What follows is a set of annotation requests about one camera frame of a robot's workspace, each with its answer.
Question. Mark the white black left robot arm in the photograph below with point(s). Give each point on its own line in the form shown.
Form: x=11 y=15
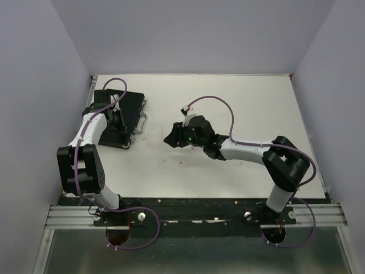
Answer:
x=80 y=167

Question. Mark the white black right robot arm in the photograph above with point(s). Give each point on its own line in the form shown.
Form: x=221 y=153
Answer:
x=285 y=164

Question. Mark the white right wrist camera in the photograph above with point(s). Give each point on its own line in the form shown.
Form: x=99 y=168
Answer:
x=188 y=113

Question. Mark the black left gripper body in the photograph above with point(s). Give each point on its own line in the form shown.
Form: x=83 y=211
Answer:
x=116 y=125

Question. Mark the black aluminium base frame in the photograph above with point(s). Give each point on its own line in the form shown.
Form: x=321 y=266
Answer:
x=170 y=217

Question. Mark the black poker set case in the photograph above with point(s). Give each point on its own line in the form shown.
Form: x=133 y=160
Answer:
x=131 y=106

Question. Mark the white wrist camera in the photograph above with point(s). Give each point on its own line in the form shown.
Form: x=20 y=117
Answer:
x=188 y=113
x=115 y=101

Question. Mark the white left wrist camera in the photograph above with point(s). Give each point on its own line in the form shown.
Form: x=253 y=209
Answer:
x=115 y=101

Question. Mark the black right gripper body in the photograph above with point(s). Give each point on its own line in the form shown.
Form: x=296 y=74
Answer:
x=186 y=137

